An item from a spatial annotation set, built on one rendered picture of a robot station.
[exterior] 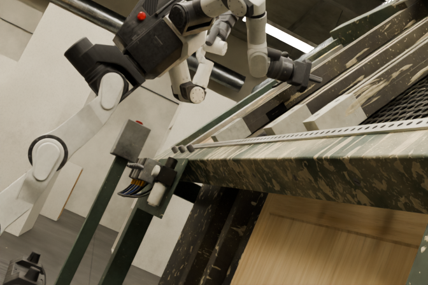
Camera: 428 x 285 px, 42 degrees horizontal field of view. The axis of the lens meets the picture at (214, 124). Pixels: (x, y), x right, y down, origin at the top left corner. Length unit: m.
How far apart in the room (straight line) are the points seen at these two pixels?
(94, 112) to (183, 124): 4.03
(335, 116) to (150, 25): 1.05
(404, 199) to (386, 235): 0.33
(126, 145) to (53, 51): 2.13
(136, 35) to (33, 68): 2.54
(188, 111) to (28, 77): 2.11
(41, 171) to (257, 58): 0.87
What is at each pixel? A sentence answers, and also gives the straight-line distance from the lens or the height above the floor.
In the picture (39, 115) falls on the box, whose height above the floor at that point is 0.90.
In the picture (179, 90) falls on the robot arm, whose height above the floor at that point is 1.12.
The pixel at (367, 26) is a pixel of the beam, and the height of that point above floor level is 1.84.
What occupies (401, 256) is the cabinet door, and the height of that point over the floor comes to 0.70.
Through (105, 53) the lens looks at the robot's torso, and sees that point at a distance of 2.19.
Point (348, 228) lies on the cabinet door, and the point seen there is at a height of 0.73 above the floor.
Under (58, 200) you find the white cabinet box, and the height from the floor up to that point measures 0.24.
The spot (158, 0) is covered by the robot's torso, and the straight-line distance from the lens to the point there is 2.24.
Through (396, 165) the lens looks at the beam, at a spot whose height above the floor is 0.80.
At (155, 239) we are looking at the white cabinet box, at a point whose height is 0.33.
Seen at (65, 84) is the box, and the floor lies 1.20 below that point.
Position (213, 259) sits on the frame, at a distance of 2.00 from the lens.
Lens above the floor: 0.58
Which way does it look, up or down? 11 degrees up
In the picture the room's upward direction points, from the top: 24 degrees clockwise
